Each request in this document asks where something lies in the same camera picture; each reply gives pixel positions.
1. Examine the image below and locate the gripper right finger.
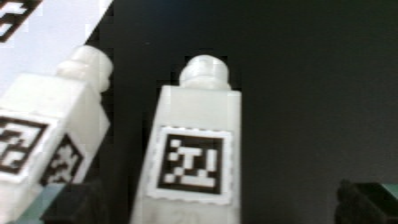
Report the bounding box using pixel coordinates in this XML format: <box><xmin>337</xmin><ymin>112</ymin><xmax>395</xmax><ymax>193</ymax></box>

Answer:
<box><xmin>335</xmin><ymin>180</ymin><xmax>398</xmax><ymax>224</ymax></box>

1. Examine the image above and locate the white table leg with tag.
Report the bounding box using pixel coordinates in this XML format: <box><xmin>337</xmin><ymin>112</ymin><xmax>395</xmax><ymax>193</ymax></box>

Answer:
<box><xmin>131</xmin><ymin>55</ymin><xmax>242</xmax><ymax>224</ymax></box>

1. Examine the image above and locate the white AprilTag base plate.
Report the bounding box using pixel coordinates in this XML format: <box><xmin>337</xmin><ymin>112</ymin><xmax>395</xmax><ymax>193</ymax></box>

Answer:
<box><xmin>0</xmin><ymin>0</ymin><xmax>115</xmax><ymax>94</ymax></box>

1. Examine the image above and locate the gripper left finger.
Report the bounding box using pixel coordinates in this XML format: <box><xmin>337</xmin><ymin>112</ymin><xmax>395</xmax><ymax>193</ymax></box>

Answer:
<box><xmin>42</xmin><ymin>183</ymin><xmax>111</xmax><ymax>224</ymax></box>

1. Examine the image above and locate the white table leg right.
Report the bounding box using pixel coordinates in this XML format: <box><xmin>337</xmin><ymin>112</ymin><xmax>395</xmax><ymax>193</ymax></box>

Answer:
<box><xmin>0</xmin><ymin>46</ymin><xmax>115</xmax><ymax>224</ymax></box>

